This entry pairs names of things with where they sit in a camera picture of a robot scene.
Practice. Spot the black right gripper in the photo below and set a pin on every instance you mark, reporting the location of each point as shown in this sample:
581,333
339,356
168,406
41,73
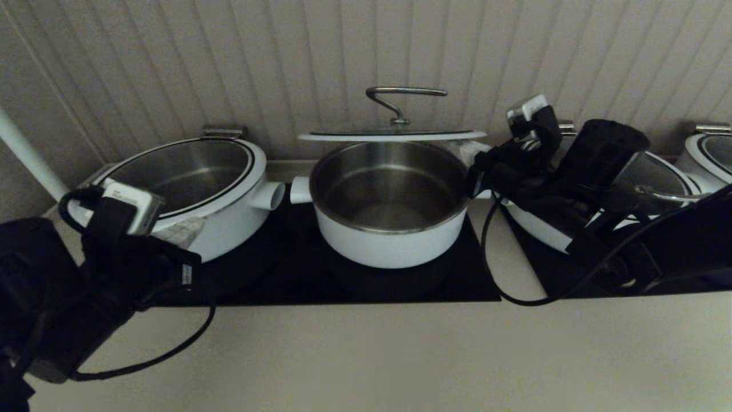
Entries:
520,177

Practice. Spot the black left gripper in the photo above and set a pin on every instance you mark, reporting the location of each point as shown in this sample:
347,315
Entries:
143,269

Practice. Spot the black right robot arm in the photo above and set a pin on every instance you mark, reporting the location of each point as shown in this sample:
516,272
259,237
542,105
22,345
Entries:
606,154

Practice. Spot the far right white pot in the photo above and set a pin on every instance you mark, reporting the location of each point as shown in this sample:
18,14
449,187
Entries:
700,149

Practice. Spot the wide black glass cooktop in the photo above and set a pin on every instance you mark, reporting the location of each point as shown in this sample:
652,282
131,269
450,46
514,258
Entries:
343,286

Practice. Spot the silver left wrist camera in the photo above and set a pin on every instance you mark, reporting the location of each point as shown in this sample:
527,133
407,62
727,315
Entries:
137,206

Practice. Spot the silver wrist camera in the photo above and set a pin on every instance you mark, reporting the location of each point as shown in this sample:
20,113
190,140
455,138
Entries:
137,206
526,111

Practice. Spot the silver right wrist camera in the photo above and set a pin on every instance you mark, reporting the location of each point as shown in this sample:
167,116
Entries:
526,111

